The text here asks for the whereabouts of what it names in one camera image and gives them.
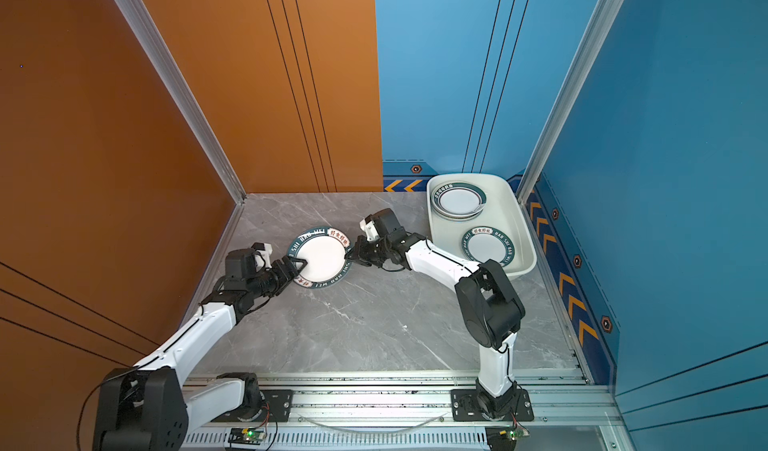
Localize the green lettered plate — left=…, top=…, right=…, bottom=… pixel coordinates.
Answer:
left=461, top=226, right=516, bottom=267
left=287, top=226, right=351, bottom=289

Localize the green rim plate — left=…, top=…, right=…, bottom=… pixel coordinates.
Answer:
left=431, top=182, right=487, bottom=220

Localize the right circuit board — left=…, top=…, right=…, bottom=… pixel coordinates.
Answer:
left=485, top=426, right=530, bottom=451

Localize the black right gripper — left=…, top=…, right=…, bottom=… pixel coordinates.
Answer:
left=343, top=235, right=393, bottom=268

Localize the left circuit board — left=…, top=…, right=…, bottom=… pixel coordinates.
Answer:
left=226, top=427, right=268, bottom=448

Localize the white cable on rail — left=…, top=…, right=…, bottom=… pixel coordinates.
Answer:
left=295, top=413, right=450, bottom=435

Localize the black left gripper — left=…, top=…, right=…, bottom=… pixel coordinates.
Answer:
left=248, top=256, right=307, bottom=301

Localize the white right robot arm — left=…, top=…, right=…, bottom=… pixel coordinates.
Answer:
left=345, top=208, right=534, bottom=422

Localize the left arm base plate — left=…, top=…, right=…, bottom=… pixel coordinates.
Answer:
left=213, top=389, right=294, bottom=426

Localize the aluminium rail frame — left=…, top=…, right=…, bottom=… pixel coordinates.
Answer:
left=181, top=367, right=633, bottom=450

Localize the circuit board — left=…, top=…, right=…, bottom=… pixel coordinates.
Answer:
left=485, top=426, right=530, bottom=451
left=226, top=427, right=268, bottom=448

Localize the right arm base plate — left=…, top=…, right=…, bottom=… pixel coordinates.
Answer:
left=450, top=386, right=535, bottom=422

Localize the white plastic bin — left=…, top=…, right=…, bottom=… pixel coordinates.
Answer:
left=427, top=173, right=537, bottom=280

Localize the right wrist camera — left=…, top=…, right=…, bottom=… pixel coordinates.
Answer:
left=360, top=217, right=380, bottom=242

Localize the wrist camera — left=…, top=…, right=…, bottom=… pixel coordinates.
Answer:
left=360, top=217, right=380, bottom=242
left=251, top=242, right=273, bottom=271

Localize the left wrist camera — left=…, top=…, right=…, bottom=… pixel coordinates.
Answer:
left=251, top=242, right=273, bottom=271

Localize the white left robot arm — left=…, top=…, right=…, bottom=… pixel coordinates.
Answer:
left=92, top=243, right=307, bottom=450

